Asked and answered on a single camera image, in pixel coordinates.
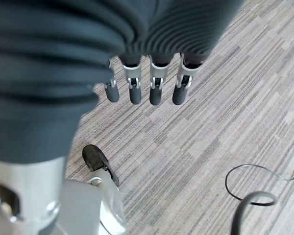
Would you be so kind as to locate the dark robot foot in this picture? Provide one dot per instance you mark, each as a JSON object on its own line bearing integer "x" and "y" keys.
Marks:
{"x": 98, "y": 160}

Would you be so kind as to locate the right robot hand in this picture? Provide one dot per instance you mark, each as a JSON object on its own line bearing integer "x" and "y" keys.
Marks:
{"x": 63, "y": 61}

